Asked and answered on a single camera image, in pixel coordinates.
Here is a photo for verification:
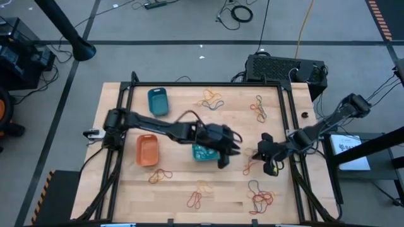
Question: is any black computer tower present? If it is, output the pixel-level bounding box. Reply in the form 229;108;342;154
245;54;329;102

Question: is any grey side table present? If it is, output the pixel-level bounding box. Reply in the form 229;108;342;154
321;121;404;206

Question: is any black hanging cable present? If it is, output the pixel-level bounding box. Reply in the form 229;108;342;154
256;0;271;54

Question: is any black power strip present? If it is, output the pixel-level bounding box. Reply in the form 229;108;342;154
144;0;168;10

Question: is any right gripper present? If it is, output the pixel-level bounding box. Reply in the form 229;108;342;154
251;132;288;177

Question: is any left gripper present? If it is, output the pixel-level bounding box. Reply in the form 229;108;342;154
194;122;244;170

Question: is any hazard-striped black mat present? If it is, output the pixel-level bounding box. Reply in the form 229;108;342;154
30;169;82;226
367;0;404;42

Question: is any black equipment cart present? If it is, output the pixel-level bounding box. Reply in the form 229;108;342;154
0;17;57;91

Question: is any black tripod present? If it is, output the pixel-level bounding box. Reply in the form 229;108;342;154
372;181;404;208

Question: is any orange plastic basket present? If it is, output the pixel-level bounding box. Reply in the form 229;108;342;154
136;134;160;167

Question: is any orange black vacuum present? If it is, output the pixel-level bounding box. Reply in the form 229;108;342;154
0;89;27;138

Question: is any yellow hanging cable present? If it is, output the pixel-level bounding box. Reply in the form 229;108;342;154
295;0;316;60

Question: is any coiled black cable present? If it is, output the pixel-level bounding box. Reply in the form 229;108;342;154
216;4;254;32

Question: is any white paper sheet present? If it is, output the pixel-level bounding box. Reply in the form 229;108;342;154
330;134;372;172

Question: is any teal green plastic basket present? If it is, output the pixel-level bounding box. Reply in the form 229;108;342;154
191;143;222;162

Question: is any dark blue plastic basket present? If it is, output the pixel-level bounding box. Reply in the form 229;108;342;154
147;87;170;117

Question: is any bands pile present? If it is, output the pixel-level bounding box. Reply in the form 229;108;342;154
246;188;276;201

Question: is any black stand pole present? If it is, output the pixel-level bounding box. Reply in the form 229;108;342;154
33;0;97;62
331;125;404;166

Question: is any yellow rubber band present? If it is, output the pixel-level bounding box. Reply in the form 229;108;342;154
196;180;215;194
148;171;165;185
196;89;223;107
256;108;268;124

